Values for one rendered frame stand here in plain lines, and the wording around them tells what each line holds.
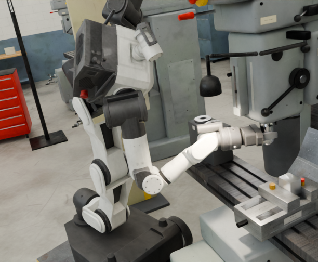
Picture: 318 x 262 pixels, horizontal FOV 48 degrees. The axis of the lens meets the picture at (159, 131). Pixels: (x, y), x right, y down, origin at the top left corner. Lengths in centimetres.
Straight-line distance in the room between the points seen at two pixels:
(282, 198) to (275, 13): 62
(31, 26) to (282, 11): 912
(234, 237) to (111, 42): 87
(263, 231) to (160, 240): 78
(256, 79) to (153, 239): 108
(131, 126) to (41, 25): 890
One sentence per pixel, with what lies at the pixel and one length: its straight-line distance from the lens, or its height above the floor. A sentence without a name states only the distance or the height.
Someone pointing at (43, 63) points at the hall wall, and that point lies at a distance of 1014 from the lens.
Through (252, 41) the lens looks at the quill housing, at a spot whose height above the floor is 160.
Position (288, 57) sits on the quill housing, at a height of 153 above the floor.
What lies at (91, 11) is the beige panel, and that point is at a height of 172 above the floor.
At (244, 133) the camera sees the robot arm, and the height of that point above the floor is 126.
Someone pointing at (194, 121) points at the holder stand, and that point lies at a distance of 188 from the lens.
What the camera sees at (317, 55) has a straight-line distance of 133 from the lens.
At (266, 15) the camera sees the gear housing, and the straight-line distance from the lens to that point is 117.
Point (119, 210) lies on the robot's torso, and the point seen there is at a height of 75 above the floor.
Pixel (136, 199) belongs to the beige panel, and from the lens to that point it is 332.
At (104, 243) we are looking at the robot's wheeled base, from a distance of 206.
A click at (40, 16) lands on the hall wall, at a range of 1008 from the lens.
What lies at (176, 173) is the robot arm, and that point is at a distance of 136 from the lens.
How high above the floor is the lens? 180
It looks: 21 degrees down
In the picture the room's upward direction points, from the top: 9 degrees counter-clockwise
